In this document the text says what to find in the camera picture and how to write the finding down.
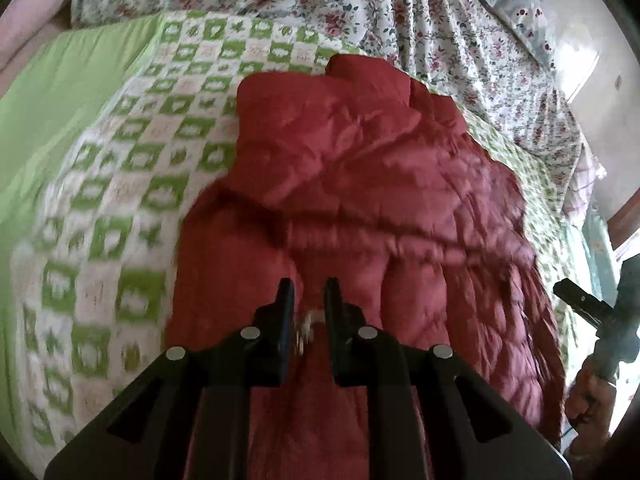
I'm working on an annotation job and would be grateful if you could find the red quilted jacket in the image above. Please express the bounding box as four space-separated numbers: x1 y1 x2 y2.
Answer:
164 52 568 480

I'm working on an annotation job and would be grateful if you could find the teal cloth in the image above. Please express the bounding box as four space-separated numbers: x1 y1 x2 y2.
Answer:
562 205 618 306

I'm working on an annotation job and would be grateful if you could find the floral bed quilt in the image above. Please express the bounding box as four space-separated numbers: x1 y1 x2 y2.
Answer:
70 0 586 186

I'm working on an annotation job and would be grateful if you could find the brown wooden furniture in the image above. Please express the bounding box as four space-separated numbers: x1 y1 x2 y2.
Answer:
609 202 640 253

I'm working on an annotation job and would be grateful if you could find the pink pillow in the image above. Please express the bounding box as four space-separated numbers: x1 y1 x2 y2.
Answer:
0 0 83 83

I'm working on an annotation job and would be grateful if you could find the pink striped cloth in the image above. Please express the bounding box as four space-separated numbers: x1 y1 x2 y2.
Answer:
572 152 608 201

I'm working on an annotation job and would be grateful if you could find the light green bed sheet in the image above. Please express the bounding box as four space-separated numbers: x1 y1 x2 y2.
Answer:
0 14 166 441

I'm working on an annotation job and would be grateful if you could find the person's right hand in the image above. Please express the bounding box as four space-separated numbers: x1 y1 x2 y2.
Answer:
564 354 623 461

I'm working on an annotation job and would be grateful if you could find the green checkered blanket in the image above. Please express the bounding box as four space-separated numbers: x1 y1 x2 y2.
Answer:
10 10 591 461

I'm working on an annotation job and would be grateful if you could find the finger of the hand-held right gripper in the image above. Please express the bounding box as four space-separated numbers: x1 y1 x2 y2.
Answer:
553 278 617 332

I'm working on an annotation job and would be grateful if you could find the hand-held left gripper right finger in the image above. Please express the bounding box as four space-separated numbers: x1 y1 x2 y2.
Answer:
324 278 572 480

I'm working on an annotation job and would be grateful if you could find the pale blue printed pillow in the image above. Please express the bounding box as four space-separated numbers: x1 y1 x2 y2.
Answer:
435 0 561 71

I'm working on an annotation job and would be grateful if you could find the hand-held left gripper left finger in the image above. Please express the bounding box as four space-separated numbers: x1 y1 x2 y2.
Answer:
44 277 296 480

